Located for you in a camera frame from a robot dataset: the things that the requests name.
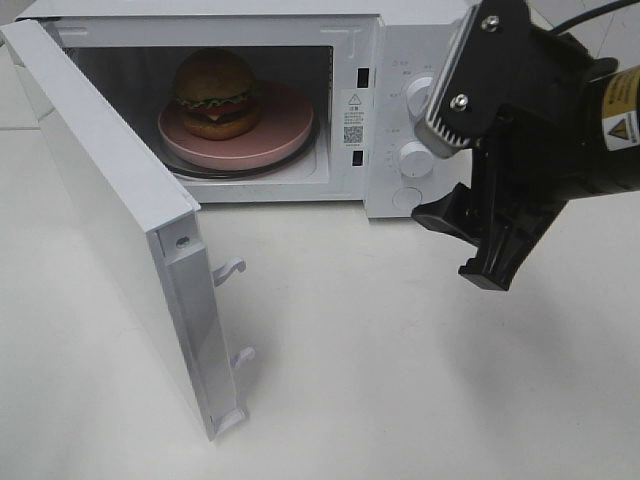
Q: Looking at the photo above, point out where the upper white round knob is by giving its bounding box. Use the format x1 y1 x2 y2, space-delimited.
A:
405 72 434 120

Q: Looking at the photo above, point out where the white round knob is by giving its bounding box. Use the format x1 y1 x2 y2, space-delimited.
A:
405 72 434 120
398 141 435 178

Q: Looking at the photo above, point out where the white microwave door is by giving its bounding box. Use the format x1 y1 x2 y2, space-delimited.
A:
1 20 255 438

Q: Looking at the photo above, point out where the burger with lettuce and tomato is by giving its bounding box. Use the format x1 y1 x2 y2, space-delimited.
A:
173 48 261 141

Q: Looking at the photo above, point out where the round white door button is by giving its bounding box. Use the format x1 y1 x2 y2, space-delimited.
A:
392 187 422 212

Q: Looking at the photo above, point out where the white microwave oven body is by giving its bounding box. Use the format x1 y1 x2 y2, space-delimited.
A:
11 1 467 218

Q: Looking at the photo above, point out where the white warning sticker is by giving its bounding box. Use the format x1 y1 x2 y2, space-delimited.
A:
339 88 371 148

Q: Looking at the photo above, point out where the lower white round knob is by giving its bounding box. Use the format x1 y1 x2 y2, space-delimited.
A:
398 141 435 178

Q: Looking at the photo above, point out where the pink round plate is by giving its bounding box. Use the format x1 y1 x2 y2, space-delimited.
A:
158 82 315 172

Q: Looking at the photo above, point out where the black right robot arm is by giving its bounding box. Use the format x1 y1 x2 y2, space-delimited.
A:
459 29 639 291

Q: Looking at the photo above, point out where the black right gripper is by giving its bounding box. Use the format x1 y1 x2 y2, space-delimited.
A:
411 29 601 291

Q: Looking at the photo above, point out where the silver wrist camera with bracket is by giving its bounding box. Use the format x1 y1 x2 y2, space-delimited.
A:
415 1 532 159

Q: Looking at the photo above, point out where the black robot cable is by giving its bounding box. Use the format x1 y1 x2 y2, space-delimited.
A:
549 0 636 36

